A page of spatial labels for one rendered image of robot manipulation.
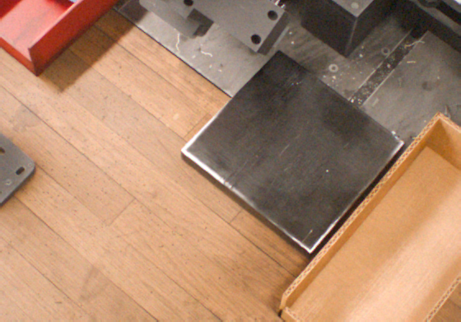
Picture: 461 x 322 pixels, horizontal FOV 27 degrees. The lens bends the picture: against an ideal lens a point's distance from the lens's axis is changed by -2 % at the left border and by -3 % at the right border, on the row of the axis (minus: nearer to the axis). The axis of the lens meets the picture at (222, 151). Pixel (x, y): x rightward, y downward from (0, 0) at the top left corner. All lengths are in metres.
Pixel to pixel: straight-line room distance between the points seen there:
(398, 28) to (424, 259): 0.28
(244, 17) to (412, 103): 0.30
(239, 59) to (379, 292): 0.30
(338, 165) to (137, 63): 0.25
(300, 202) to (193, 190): 0.11
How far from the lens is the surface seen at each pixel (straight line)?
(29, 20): 1.12
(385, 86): 1.08
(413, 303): 0.99
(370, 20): 1.08
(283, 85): 1.05
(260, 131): 1.02
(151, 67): 1.08
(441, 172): 1.04
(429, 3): 1.06
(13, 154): 1.03
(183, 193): 1.01
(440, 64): 1.11
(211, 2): 0.86
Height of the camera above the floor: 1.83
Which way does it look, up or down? 64 degrees down
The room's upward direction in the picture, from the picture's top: 3 degrees clockwise
